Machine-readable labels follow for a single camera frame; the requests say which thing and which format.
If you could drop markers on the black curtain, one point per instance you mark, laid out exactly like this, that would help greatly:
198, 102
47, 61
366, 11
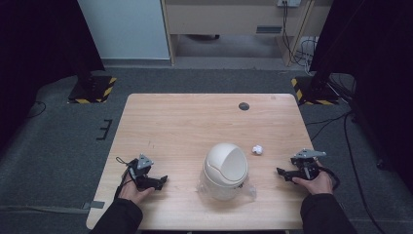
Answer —
373, 65
39, 48

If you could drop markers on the black stand base striped edge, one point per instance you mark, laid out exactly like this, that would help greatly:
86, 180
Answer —
313, 92
92, 91

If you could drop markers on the person's right hand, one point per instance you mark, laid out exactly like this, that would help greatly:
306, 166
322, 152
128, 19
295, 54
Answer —
321, 185

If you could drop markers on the person's left hand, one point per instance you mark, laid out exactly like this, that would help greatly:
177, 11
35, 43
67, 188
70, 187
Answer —
131, 193

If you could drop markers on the white panel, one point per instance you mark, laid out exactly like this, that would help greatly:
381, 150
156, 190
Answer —
123, 29

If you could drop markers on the beige wooden desk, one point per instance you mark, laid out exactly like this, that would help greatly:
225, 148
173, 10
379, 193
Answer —
224, 19

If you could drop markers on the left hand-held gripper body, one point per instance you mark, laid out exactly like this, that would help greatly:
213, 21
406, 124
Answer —
140, 169

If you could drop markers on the white dome-lid trash can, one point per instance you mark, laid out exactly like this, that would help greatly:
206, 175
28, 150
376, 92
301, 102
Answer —
225, 169

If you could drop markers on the clear plastic bag liner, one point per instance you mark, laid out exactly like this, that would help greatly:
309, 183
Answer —
248, 192

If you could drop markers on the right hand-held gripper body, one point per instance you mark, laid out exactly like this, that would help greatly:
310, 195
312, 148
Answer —
308, 165

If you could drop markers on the white paper ball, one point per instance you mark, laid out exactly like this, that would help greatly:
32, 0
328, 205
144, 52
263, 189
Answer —
257, 149

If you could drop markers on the dark round table grommet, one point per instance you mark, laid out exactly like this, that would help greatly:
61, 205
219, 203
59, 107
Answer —
244, 106

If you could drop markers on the grey power strip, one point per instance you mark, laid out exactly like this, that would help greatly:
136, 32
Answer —
289, 2

